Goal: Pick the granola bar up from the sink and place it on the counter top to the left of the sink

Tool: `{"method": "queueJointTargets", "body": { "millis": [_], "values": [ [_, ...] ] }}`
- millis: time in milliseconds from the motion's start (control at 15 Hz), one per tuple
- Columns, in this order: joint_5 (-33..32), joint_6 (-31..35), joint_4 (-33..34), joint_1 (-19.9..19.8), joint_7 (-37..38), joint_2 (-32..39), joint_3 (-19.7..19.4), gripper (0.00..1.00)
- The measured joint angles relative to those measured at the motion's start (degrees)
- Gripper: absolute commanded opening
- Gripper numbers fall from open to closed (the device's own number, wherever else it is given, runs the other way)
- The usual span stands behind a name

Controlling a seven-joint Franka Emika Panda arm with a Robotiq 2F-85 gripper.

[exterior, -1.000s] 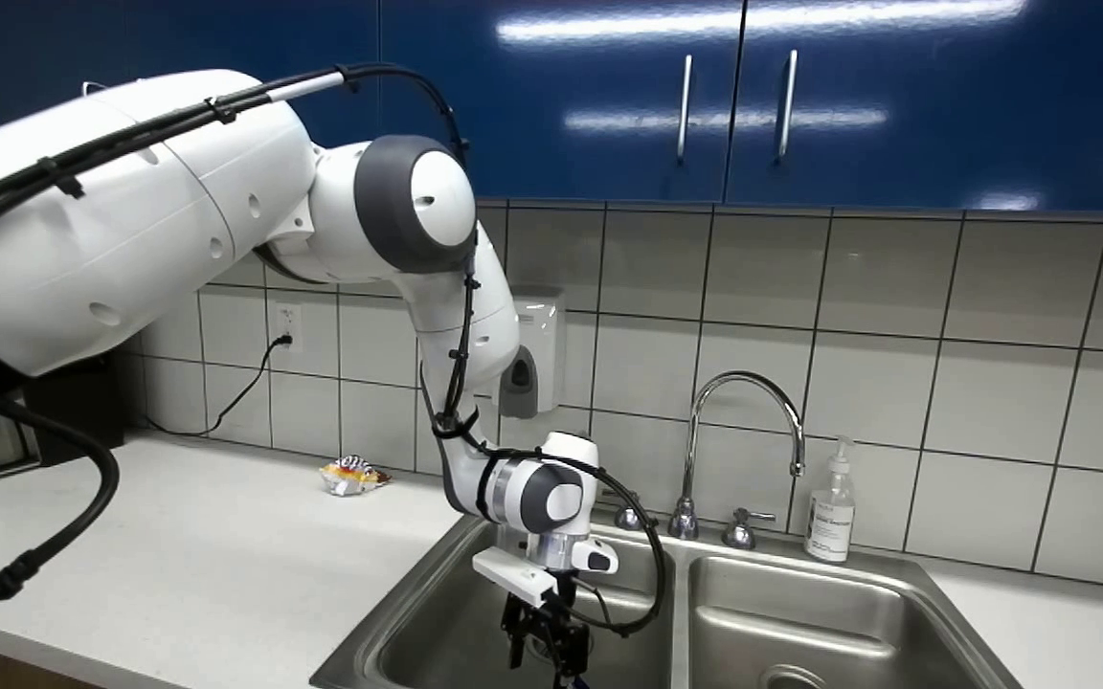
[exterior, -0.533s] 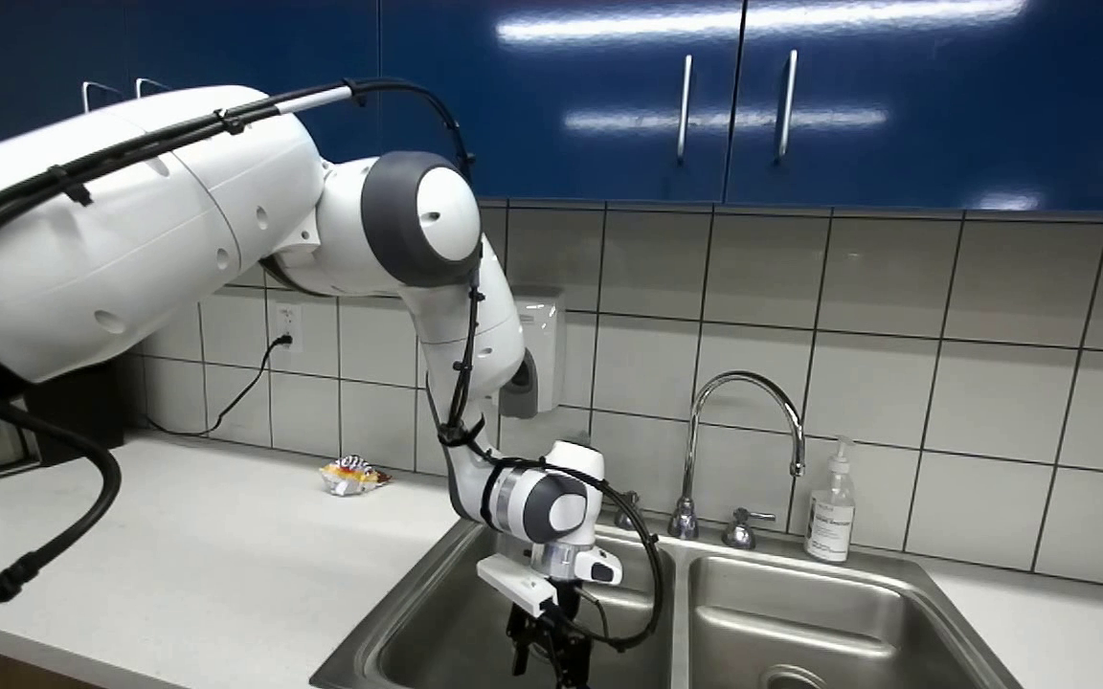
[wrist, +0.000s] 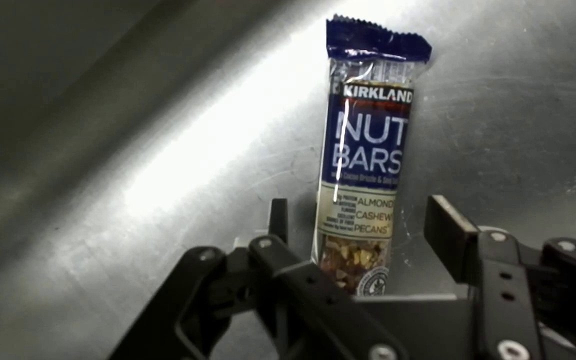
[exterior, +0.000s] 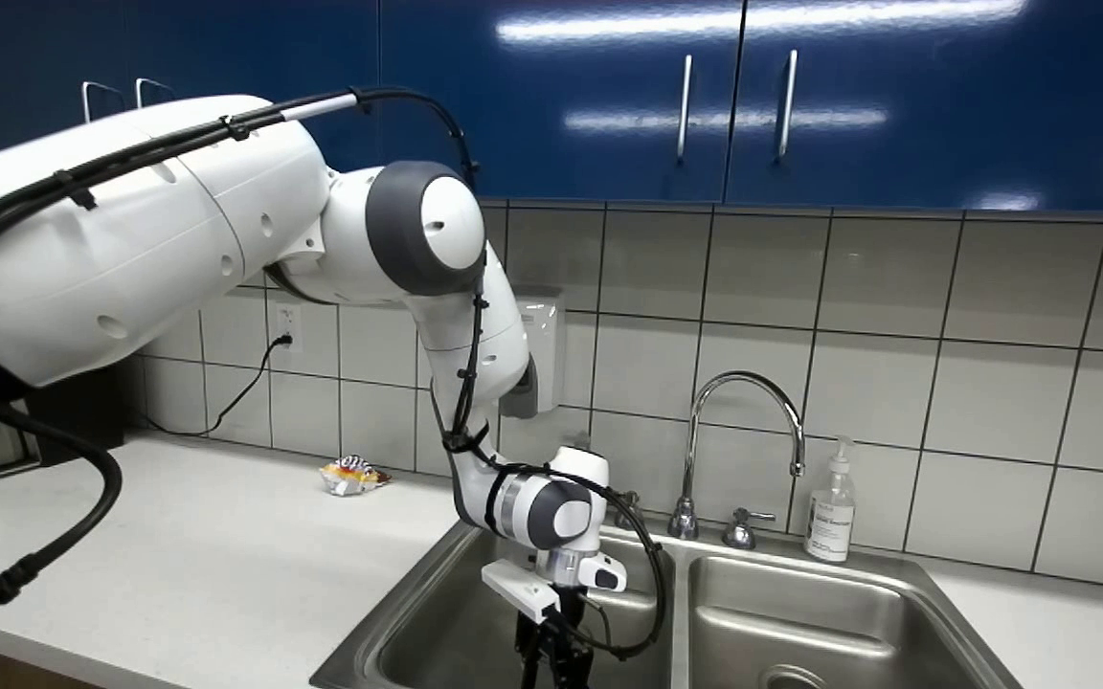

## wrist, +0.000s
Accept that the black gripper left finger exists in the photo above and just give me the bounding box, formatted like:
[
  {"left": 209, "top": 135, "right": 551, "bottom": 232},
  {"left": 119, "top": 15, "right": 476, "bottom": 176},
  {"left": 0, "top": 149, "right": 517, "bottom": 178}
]
[{"left": 105, "top": 196, "right": 410, "bottom": 360}]

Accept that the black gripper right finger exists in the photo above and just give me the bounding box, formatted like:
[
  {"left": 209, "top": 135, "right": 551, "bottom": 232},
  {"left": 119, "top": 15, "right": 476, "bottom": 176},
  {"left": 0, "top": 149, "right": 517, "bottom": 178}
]
[{"left": 423, "top": 192, "right": 576, "bottom": 360}]

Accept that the stainless steel double sink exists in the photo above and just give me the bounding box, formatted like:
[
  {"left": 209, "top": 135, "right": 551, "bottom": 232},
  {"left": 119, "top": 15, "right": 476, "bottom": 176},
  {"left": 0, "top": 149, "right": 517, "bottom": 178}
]
[{"left": 0, "top": 0, "right": 576, "bottom": 360}]

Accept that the blue nut bar packet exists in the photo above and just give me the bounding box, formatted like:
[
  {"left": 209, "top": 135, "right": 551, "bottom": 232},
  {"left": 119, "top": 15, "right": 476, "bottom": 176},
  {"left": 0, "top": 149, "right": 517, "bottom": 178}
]
[{"left": 308, "top": 14, "right": 433, "bottom": 300}]

